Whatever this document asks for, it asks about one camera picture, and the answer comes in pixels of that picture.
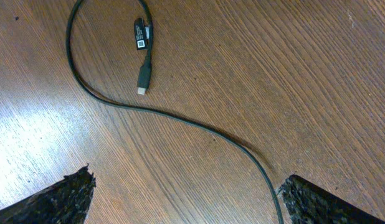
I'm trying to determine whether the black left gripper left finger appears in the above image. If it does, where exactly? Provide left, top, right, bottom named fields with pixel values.
left=0, top=166, right=95, bottom=223

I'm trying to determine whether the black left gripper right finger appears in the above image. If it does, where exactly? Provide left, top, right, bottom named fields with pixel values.
left=280, top=174, right=385, bottom=224

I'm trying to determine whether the black usb-c cable with label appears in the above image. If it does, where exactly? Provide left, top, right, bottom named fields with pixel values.
left=65, top=0, right=284, bottom=224

